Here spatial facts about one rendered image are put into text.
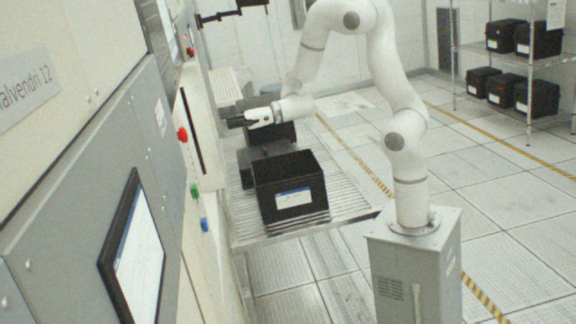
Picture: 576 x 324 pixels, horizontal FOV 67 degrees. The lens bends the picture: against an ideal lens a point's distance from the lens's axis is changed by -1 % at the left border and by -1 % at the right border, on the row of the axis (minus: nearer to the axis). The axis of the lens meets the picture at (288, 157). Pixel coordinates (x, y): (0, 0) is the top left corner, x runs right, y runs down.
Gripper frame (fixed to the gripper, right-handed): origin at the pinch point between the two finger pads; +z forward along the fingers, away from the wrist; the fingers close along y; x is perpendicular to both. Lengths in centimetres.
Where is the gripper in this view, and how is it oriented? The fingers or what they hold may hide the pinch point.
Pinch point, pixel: (232, 122)
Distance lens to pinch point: 166.6
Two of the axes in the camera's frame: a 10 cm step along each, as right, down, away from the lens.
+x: -1.7, -9.1, -3.8
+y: -1.9, -3.5, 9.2
